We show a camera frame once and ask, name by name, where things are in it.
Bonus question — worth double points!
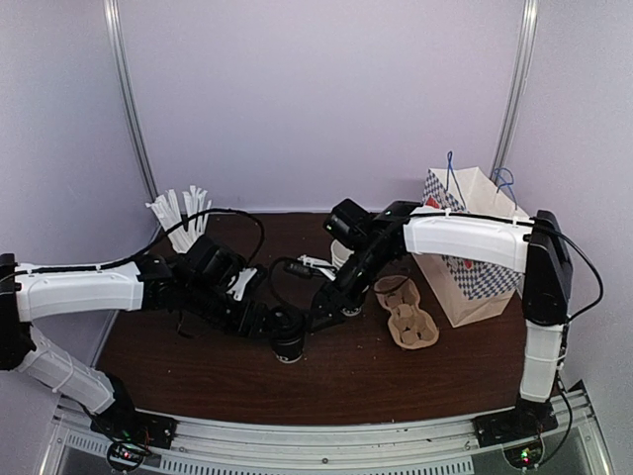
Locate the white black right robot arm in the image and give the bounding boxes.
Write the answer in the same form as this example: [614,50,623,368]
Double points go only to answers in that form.
[308,198,573,437]

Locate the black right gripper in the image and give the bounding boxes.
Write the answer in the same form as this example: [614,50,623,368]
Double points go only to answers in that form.
[306,245,393,334]

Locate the black plastic cup lid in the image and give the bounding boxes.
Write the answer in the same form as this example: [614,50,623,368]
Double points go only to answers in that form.
[267,306,305,341]

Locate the cardboard cup carrier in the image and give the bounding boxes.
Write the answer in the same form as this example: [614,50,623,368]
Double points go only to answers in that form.
[373,275,439,350]

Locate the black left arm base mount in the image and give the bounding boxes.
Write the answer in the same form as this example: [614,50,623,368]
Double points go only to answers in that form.
[87,401,177,449]

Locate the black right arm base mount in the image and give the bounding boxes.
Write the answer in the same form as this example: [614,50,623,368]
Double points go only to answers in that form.
[473,399,559,448]

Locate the black white paper cup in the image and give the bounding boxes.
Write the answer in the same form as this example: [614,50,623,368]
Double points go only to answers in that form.
[270,335,305,364]

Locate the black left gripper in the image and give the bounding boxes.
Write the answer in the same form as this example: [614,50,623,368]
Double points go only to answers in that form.
[183,277,281,339]

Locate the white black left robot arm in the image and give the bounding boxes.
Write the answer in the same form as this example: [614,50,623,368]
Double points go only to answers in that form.
[1,236,269,439]

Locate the aluminium table front rail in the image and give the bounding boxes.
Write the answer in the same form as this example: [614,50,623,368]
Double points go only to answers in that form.
[42,388,612,475]

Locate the blue checkered paper bag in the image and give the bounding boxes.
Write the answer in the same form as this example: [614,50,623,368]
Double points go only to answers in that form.
[413,152,527,328]

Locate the paper cups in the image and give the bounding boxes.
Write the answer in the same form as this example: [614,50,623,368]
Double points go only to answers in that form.
[329,239,362,317]

